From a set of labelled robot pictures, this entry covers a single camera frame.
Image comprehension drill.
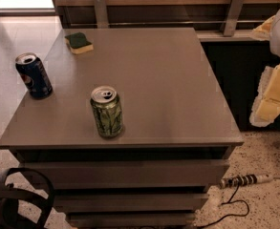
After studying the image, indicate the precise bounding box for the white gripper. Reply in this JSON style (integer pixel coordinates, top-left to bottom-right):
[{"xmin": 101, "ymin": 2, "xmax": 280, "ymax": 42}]
[{"xmin": 249, "ymin": 10, "xmax": 280, "ymax": 127}]

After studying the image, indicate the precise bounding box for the green soda can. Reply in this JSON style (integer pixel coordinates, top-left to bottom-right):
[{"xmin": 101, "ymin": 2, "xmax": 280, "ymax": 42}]
[{"xmin": 90, "ymin": 86, "xmax": 123, "ymax": 138}]

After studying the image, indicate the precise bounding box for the green and yellow sponge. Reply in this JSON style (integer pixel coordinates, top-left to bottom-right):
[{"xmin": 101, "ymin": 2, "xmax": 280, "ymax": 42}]
[{"xmin": 65, "ymin": 32, "xmax": 94, "ymax": 54}]

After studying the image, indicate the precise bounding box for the blue Pepsi can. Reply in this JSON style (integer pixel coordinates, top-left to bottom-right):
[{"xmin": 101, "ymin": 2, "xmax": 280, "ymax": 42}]
[{"xmin": 15, "ymin": 52, "xmax": 53, "ymax": 99}]

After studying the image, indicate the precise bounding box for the grey drawer cabinet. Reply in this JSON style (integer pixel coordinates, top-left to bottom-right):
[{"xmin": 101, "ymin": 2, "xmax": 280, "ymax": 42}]
[{"xmin": 0, "ymin": 28, "xmax": 243, "ymax": 229}]

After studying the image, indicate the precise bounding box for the white power strip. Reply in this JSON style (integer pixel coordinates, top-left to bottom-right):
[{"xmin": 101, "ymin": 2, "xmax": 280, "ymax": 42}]
[{"xmin": 220, "ymin": 174, "xmax": 273, "ymax": 189}]

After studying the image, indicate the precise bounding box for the black chair base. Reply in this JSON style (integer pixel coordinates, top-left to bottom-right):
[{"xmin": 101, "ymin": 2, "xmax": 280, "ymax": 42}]
[{"xmin": 0, "ymin": 168, "xmax": 54, "ymax": 229}]

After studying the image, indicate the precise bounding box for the right metal bracket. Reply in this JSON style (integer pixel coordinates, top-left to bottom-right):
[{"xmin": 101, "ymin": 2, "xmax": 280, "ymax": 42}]
[{"xmin": 223, "ymin": 0, "xmax": 245, "ymax": 37}]

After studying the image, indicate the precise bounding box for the metal bracket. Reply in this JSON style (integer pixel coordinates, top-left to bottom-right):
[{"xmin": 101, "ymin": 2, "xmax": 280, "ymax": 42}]
[
  {"xmin": 223, "ymin": 0, "xmax": 245, "ymax": 37},
  {"xmin": 94, "ymin": 0, "xmax": 109, "ymax": 29}
]

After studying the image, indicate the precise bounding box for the black power cable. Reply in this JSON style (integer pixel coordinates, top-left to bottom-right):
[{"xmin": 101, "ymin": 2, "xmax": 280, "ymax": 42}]
[{"xmin": 195, "ymin": 184, "xmax": 250, "ymax": 229}]

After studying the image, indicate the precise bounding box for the left metal bracket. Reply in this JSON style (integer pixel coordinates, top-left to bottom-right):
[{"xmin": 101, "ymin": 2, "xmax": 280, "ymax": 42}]
[{"xmin": 94, "ymin": 0, "xmax": 109, "ymax": 29}]

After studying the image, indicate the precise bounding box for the metal wall rail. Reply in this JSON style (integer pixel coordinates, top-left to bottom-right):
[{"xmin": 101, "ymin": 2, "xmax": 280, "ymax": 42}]
[{"xmin": 70, "ymin": 19, "xmax": 265, "ymax": 27}]

